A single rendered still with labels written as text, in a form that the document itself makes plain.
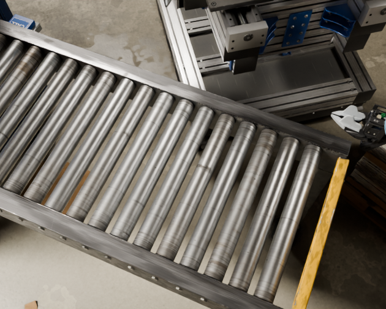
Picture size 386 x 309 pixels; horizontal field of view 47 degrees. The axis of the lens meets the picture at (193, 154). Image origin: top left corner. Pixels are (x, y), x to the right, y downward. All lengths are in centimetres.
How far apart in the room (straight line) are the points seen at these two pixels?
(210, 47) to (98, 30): 71
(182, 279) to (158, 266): 7
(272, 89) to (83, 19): 120
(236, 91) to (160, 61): 55
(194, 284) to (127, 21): 184
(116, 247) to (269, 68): 130
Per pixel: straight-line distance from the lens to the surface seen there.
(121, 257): 112
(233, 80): 209
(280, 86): 210
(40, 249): 205
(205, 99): 130
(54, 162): 126
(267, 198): 118
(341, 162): 124
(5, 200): 126
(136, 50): 249
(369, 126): 132
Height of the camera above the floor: 188
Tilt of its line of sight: 63 degrees down
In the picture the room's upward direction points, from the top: straight up
